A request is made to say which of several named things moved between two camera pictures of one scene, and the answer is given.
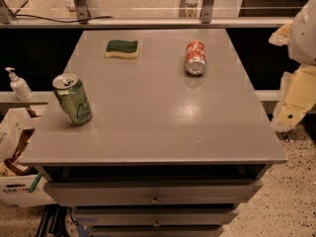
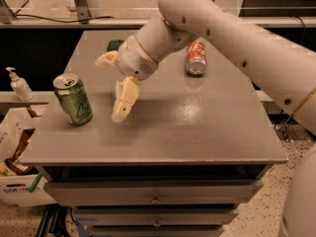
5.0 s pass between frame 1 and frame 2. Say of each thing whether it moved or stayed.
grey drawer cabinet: stayed
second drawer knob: stayed
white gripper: moved
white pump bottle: stayed
